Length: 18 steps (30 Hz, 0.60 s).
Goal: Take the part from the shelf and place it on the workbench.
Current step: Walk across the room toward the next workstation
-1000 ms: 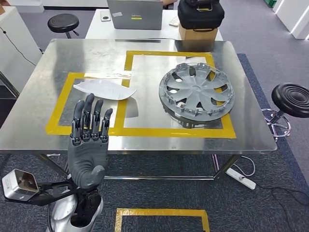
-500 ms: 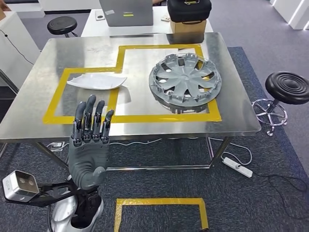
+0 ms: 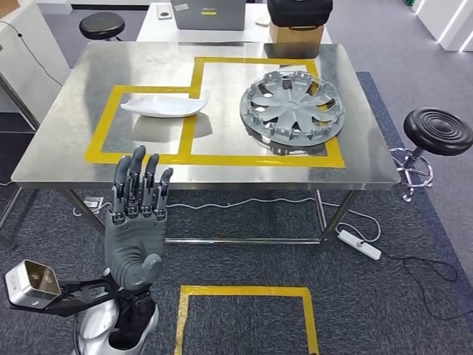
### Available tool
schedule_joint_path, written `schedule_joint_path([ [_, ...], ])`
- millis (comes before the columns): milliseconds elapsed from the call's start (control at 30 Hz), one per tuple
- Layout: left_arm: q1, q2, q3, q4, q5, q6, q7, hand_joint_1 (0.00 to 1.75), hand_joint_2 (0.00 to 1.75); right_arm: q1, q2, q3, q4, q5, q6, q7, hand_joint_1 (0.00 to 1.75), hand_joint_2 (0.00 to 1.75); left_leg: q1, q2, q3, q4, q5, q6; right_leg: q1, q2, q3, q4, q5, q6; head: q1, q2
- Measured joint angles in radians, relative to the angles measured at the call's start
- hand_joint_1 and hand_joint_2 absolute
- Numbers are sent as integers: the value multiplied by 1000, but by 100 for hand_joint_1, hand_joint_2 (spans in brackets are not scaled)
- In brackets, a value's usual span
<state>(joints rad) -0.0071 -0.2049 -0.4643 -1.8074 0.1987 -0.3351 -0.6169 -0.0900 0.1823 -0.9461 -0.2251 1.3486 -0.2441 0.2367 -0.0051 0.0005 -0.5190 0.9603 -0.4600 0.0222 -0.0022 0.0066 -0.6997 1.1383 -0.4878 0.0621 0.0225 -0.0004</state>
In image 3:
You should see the grey laptop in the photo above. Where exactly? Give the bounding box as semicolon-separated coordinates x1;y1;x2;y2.
170;0;247;31

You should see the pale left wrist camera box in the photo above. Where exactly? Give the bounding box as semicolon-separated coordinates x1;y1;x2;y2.
4;260;62;311

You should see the black cabinet cable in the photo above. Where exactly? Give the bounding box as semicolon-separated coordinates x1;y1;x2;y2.
0;19;63;88

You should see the black floor cable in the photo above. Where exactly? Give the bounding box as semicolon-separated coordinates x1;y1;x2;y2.
380;252;473;322

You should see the black round stool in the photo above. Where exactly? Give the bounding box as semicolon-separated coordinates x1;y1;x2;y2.
389;107;473;203
78;12;125;43

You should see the black bag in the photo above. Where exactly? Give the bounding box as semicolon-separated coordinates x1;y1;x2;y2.
266;0;333;28

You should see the white partition block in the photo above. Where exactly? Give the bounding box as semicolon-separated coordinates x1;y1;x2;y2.
412;0;473;53

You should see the grey wheel hubcap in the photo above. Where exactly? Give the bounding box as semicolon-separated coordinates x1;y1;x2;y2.
239;70;346;155

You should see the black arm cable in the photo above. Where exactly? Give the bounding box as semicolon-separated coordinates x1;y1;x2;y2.
72;313;82;355

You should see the brown cardboard box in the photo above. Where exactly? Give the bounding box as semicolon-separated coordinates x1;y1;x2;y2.
269;21;325;45

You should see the white floor cable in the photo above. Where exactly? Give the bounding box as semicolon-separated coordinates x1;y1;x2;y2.
72;195;382;245

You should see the white cabinet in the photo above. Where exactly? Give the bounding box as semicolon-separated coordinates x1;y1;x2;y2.
0;0;72;124

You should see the white desk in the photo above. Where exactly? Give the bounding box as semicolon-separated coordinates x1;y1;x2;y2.
137;2;333;45

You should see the yellow workbench tape frame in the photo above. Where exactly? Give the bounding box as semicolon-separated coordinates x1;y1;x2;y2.
84;56;346;169

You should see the white power strip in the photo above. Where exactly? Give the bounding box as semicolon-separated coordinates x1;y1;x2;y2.
337;229;382;262

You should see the white curved plastic part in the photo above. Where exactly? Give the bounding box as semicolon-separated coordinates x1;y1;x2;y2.
121;94;207;118

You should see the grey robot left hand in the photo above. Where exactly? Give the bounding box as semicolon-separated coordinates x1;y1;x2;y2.
104;145;174;291

